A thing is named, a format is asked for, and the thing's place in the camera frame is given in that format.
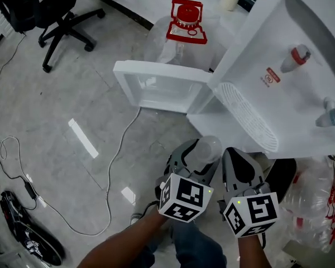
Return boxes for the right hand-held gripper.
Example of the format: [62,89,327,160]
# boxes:
[219,147,280,238]

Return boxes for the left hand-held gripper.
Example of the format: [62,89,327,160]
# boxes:
[155,138,222,223]

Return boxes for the clear plastic cup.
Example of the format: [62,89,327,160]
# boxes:
[184,135,223,173]

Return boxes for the white water dispenser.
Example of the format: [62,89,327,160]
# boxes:
[188,0,335,160]

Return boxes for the person's right forearm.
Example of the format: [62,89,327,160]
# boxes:
[236,232,273,268]

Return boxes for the person's left forearm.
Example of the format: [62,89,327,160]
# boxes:
[76,211,170,268]

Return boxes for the white drip tray grille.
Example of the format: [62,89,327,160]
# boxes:
[214,82,280,154]

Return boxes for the pile of clear plastic jugs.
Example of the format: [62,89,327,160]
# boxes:
[279,155,335,254]

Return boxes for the person's white shoe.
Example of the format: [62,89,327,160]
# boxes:
[129,212,147,226]

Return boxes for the person's legs in jeans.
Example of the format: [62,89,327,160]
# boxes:
[138,219,228,268]

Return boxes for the blue dispenser tap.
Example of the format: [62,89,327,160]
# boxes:
[314,96,335,128]

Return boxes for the grey flat board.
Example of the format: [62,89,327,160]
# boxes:
[281,238,335,268]

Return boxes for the red dispenser tap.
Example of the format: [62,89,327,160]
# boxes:
[280,44,313,74]

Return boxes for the black power adapter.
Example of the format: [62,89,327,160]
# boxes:
[24,180,38,200]

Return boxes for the black office chair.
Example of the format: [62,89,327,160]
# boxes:
[0,0,107,74]

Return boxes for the white shelf unit with drawers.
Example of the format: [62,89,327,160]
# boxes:
[0,0,16,54]

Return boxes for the white power cord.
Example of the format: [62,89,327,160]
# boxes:
[37,107,142,237]

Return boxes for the clear jug with red handle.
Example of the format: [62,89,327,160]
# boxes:
[143,0,213,73]

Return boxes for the thin grey cable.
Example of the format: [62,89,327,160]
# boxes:
[0,135,28,183]

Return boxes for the black floor cable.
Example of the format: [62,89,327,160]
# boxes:
[0,33,27,100]

